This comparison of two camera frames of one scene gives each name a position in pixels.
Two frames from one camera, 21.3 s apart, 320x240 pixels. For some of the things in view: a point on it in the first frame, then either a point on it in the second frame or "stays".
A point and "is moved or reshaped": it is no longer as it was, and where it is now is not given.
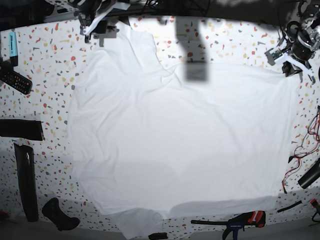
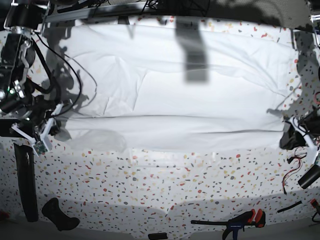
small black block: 158,236 stays
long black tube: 26,163 stays
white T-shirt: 149,144 is moved or reshaped
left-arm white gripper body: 113,7 → 290,121
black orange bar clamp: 237,222 stays
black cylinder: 311,176 stays
